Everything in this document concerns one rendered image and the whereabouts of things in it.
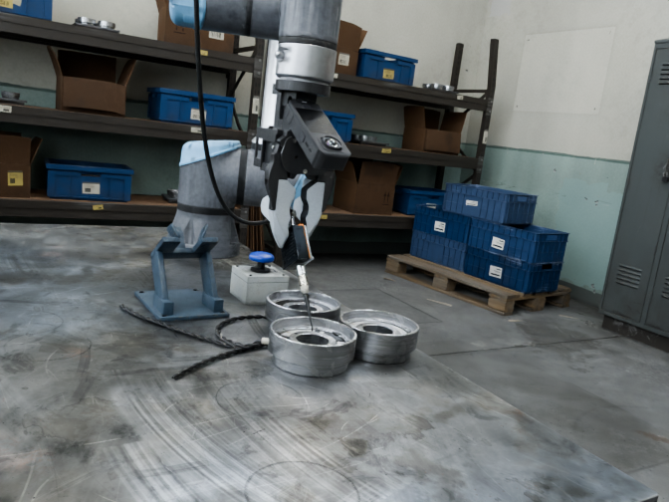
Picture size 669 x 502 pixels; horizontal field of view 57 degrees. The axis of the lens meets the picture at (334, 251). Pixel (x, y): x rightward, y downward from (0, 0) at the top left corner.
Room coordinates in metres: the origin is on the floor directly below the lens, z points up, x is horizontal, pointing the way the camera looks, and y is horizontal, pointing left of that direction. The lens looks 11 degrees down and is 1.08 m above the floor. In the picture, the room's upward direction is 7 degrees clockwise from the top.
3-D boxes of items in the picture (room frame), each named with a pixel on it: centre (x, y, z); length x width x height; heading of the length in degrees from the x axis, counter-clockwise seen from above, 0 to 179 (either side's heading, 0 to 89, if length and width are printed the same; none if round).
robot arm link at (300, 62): (0.81, 0.07, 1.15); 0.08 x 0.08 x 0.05
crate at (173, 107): (4.37, 1.13, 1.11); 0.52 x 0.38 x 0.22; 121
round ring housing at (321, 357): (0.70, 0.01, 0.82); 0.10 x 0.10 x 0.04
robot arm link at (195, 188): (1.25, 0.27, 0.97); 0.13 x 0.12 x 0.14; 99
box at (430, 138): (5.46, -0.72, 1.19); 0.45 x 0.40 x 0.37; 116
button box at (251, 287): (0.95, 0.12, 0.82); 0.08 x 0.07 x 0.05; 31
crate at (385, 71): (5.14, -0.16, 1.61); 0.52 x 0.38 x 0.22; 124
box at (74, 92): (4.02, 1.69, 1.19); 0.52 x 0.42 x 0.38; 121
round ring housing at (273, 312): (0.82, 0.03, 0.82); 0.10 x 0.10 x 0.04
